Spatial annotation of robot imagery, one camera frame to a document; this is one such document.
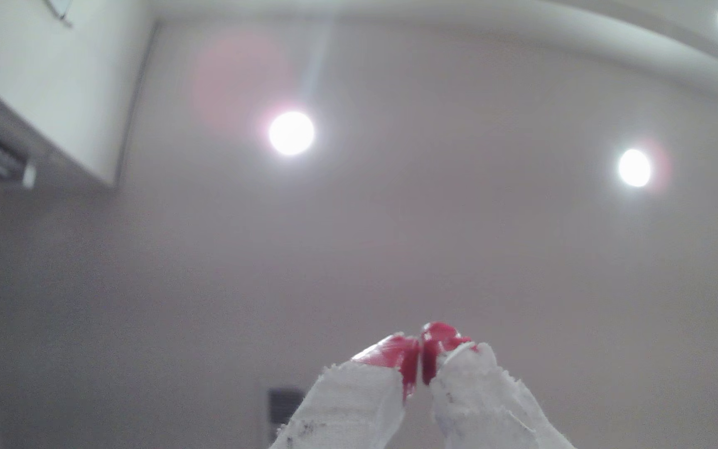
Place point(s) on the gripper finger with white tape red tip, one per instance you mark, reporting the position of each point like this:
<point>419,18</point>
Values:
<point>483,405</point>
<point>349,399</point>

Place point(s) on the dark wall vent panel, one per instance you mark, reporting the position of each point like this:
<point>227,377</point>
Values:
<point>284,406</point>

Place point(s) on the white wall cabinet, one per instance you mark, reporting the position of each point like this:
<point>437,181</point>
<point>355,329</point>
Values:
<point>53,81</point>

